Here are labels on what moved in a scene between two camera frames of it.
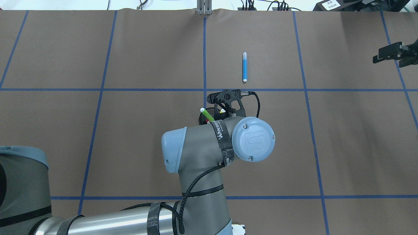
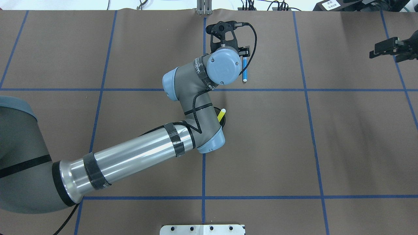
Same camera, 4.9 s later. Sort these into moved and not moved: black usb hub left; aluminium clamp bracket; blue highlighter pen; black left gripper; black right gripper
Moved: black left gripper; black right gripper
Not moved: black usb hub left; blue highlighter pen; aluminium clamp bracket
